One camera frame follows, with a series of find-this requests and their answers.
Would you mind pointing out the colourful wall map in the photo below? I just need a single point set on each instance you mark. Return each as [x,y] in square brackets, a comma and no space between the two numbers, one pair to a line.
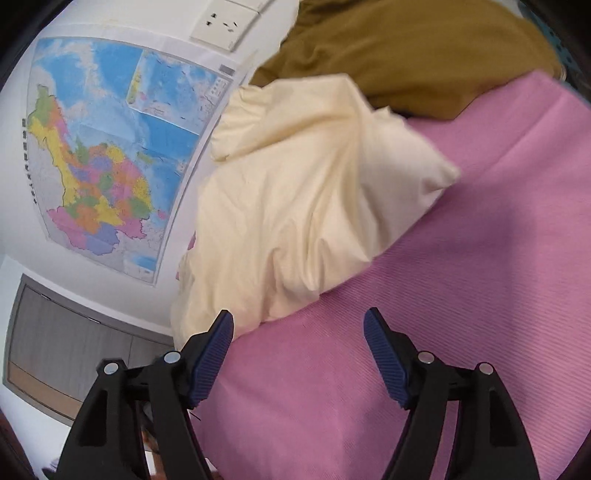
[115,161]

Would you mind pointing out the white wall socket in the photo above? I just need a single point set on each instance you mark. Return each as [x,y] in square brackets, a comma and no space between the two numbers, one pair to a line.
[224,23]

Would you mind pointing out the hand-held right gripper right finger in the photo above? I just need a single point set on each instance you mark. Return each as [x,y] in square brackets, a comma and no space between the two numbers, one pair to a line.
[383,360]

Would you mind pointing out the pink floral bed sheet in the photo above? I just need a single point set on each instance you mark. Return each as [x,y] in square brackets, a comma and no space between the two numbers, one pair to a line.
[461,300]

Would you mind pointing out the olive green garment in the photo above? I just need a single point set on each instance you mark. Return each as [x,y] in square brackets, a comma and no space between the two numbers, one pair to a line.
[415,50]

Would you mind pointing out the cream jacket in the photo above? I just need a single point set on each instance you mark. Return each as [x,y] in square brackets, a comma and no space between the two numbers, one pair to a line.
[300,194]

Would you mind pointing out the grey cabinet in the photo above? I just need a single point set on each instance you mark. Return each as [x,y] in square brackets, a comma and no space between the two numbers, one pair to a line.
[69,341]

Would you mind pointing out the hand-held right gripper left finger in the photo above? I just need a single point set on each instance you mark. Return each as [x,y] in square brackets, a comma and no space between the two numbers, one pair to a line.
[212,355]

